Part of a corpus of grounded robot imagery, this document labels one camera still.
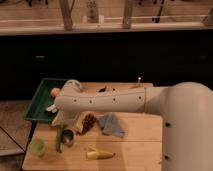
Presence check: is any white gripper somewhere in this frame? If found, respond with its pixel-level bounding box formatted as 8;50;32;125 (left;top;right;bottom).
51;110;80;126

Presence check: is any green pepper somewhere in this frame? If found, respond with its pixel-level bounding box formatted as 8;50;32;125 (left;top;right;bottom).
55;125;64;153

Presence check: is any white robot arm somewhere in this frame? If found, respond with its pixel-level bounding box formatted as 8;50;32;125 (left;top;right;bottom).
55;80;213;171

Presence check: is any small metal cup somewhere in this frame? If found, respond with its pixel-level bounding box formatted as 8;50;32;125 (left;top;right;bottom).
62;129;74;147

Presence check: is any light green cup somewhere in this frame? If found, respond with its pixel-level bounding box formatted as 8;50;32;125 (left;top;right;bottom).
28;139;46;157

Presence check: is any brown grape bunch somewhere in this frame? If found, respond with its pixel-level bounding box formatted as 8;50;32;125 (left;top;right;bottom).
77;114;96;135

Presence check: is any wooden board table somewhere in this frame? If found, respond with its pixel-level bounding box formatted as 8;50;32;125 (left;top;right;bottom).
21;81;164;171

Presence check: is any orange fruit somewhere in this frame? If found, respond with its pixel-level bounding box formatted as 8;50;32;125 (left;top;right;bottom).
50;88;60;98

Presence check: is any green plastic tray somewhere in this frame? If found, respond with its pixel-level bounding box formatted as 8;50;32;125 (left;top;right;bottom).
24;78;67;124

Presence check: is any blue cloth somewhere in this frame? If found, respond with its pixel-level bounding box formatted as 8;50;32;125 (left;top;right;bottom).
97;112;125;138

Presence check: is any yellow corn cob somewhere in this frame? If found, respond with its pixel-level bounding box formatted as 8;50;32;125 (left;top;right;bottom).
86;150;115;160

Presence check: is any dark bowl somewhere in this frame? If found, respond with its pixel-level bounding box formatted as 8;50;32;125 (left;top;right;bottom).
98;86;116;92

